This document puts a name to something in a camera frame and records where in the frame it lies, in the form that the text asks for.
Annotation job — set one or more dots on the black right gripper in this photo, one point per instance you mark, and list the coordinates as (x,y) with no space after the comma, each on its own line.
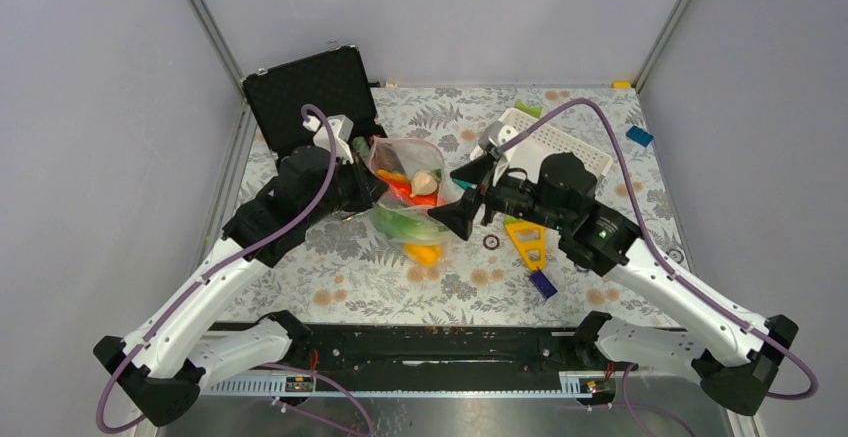
(460,214)

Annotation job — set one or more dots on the green lettuce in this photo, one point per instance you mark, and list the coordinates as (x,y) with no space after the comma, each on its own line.
(406,225)

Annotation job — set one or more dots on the blue toy brick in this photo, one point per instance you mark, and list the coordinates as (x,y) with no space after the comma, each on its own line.
(640,136)

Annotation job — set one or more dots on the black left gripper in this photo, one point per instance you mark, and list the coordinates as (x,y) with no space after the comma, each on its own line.
(369,189)

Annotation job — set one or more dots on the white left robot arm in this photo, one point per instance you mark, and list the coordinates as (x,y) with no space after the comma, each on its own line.
(163,366)

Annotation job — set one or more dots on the yellow bell pepper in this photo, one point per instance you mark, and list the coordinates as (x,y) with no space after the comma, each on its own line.
(424,255)

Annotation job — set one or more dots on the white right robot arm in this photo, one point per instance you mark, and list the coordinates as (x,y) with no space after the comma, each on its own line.
(731,353)

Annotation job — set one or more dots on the orange brown food piece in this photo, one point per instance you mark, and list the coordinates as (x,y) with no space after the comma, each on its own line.
(396,177)

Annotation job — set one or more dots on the floral table mat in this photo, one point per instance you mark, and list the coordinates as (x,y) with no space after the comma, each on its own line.
(348,272)

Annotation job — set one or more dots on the yellow triangular plastic tool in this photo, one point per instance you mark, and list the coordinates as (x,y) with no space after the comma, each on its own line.
(529,239)

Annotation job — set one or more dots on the green plastic piece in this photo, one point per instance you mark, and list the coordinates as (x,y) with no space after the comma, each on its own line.
(534,111)

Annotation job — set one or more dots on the purple toy brick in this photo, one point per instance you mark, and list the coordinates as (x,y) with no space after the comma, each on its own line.
(542,284)

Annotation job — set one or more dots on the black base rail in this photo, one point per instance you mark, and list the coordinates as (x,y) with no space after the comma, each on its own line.
(446,359)

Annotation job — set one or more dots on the white plastic basket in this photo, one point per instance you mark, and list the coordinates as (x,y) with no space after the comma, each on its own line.
(530,153)

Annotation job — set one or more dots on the orange carrot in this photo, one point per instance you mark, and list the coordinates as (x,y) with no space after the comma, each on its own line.
(403,192)

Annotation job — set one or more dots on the clear zip top bag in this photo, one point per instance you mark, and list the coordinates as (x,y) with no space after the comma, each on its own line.
(407,156)

